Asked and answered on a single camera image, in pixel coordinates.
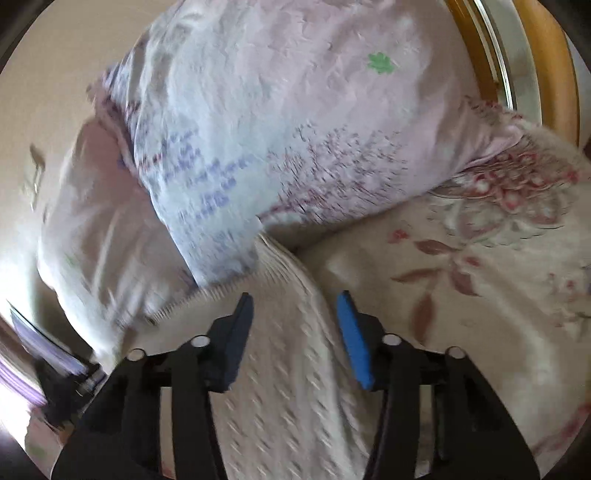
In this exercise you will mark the pink floral left pillow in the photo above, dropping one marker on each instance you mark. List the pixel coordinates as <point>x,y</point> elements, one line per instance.
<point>110,261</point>

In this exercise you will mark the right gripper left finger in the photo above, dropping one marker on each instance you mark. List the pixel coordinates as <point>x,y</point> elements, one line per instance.
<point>118,436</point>

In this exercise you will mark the blue floral right pillow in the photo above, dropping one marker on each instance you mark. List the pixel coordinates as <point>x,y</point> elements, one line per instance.
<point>291,118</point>

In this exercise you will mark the floral bed quilt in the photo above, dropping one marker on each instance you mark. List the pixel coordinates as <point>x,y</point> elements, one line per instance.
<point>497,262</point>

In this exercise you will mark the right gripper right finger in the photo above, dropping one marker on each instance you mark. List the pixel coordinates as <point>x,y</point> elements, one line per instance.
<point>475,436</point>

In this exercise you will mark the beige cable-knit sweater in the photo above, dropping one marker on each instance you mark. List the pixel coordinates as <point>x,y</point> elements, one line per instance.
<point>296,411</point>

